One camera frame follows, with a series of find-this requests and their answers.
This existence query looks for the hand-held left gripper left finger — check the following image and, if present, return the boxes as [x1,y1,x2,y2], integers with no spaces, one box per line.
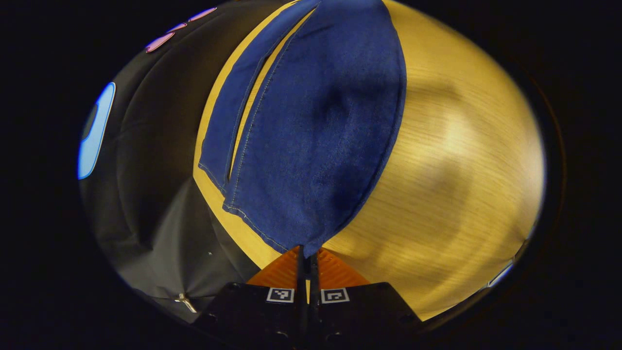
[193,245,308,343]

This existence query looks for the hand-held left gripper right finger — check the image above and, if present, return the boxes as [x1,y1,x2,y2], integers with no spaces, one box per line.
[310,247,422,344]

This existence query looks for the blue jeans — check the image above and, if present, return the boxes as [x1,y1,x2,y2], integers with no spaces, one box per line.
[198,0,408,258]

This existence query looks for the silver backdrop clip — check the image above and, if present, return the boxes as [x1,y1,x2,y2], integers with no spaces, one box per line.
[175,293,198,313]

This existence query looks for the black backdrop cloth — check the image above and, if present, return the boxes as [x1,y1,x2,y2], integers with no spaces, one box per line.
[78,0,292,324]

